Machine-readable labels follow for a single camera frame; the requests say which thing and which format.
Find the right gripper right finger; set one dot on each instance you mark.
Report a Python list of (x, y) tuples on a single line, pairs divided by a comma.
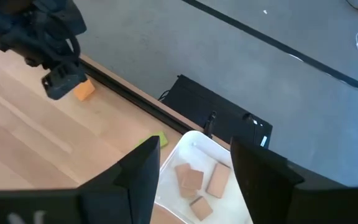
[(291, 199)]

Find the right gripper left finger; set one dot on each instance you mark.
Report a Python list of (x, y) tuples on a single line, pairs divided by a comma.
[(113, 199)]

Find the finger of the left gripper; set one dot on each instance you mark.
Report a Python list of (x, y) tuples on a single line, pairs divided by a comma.
[(64, 85)]

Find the orange rectangular block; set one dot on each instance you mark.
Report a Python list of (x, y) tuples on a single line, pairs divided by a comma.
[(85, 90)]

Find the natural wood rectangular block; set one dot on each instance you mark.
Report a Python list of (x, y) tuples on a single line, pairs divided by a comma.
[(218, 180), (180, 172)]

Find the green rectangular block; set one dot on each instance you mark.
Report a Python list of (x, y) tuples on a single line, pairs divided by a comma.
[(162, 139)]

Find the natural wood square block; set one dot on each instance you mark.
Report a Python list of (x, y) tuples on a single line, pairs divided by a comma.
[(201, 208), (193, 180)]

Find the white plastic bin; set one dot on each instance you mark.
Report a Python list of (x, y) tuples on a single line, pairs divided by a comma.
[(204, 149)]

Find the black flat case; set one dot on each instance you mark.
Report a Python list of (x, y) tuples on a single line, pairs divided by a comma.
[(216, 109)]

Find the black floor tape strip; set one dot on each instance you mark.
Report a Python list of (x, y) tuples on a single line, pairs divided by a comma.
[(291, 49)]

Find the black aluminium table rail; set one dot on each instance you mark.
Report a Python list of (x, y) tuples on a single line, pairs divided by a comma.
[(135, 96)]

